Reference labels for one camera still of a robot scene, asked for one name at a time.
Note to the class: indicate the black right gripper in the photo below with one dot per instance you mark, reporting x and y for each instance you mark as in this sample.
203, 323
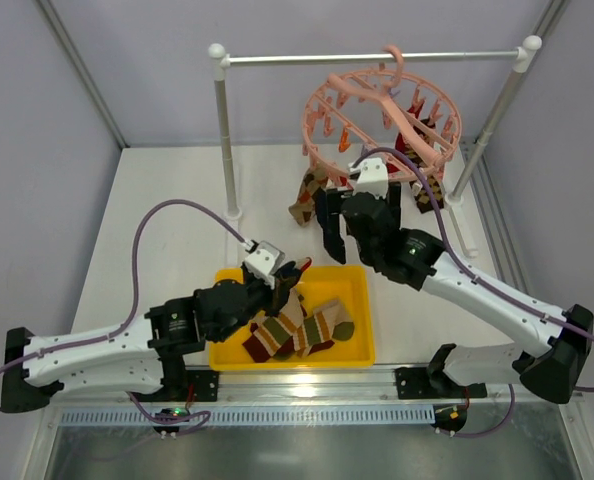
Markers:
359, 195

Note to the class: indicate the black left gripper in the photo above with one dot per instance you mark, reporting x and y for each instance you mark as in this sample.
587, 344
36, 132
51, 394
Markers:
279, 282

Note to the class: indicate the beige striped sock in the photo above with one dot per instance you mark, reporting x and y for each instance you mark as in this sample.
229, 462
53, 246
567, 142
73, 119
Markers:
285, 353
273, 332
323, 328

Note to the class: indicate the pink round clip hanger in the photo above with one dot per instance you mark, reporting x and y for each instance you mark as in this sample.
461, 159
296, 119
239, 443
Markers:
360, 110

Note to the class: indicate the navy blue sock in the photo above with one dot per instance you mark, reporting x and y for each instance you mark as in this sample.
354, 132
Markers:
304, 264

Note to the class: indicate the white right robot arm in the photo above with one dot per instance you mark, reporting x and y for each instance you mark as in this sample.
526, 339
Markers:
549, 346

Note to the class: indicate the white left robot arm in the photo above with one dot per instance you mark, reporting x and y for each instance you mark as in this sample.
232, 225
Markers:
146, 358

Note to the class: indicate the orange brown argyle sock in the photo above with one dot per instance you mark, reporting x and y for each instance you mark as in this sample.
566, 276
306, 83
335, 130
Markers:
313, 182

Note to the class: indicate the yellow plastic tray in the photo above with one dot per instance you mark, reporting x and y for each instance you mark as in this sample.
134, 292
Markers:
318, 286

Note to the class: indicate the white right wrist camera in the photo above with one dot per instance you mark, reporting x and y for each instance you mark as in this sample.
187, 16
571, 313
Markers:
370, 176

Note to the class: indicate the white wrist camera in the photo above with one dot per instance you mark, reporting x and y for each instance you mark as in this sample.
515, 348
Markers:
370, 176
263, 260

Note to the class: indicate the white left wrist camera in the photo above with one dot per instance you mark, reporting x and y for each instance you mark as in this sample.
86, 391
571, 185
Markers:
263, 260

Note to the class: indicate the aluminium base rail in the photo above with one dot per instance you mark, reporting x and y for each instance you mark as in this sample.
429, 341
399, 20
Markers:
376, 383

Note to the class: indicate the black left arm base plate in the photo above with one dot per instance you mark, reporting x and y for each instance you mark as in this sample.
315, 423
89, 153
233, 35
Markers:
200, 385

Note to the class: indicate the white slotted cable duct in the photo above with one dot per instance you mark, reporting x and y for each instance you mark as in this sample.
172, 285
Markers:
231, 416

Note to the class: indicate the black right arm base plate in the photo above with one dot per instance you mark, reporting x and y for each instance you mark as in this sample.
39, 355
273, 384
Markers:
419, 383

